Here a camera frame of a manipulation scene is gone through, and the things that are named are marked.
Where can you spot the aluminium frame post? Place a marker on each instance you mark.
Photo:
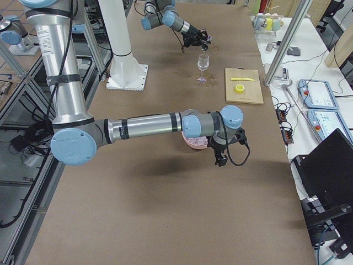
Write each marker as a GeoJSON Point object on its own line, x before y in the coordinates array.
{"type": "Point", "coordinates": [296, 21]}

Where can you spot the clear wine glass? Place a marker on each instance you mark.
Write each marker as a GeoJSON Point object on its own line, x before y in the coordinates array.
{"type": "Point", "coordinates": [203, 64]}

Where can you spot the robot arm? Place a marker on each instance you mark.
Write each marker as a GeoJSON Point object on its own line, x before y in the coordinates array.
{"type": "Point", "coordinates": [157, 13]}
{"type": "Point", "coordinates": [77, 135]}

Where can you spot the pink bowl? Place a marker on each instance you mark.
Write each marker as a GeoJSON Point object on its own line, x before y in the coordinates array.
{"type": "Point", "coordinates": [192, 126]}

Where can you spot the steel jigger measuring cup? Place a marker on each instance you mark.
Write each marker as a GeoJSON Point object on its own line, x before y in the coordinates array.
{"type": "Point", "coordinates": [205, 45]}

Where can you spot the clear ice cubes pile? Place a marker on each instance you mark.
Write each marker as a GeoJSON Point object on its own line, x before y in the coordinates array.
{"type": "Point", "coordinates": [197, 141]}

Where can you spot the small steel canister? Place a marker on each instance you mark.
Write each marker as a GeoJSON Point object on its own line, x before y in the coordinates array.
{"type": "Point", "coordinates": [269, 47]}

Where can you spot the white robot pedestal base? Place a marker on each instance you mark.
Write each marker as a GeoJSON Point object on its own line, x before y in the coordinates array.
{"type": "Point", "coordinates": [125, 71]}

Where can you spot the brown table mat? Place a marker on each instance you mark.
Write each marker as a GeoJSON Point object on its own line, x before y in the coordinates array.
{"type": "Point", "coordinates": [154, 200]}

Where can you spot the green plastic cup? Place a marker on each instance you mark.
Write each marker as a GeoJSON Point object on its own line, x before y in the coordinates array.
{"type": "Point", "coordinates": [276, 24]}

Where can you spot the bamboo cutting board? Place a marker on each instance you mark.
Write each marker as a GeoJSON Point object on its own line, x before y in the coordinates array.
{"type": "Point", "coordinates": [251, 95]}

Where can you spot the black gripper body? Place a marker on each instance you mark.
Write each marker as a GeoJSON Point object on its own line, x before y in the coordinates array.
{"type": "Point", "coordinates": [217, 146]}
{"type": "Point", "coordinates": [192, 35]}

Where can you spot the blue teach pendant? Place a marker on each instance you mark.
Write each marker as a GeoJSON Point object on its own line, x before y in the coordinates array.
{"type": "Point", "coordinates": [317, 94]}
{"type": "Point", "coordinates": [325, 121]}

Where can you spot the yellow plastic knife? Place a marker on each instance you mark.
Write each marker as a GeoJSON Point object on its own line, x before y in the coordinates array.
{"type": "Point", "coordinates": [242, 79]}

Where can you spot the yellow lemon slice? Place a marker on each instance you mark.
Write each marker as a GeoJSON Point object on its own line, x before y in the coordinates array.
{"type": "Point", "coordinates": [239, 88]}

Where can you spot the yellow plastic cup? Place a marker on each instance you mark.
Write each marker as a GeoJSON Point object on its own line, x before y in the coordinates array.
{"type": "Point", "coordinates": [267, 24]}

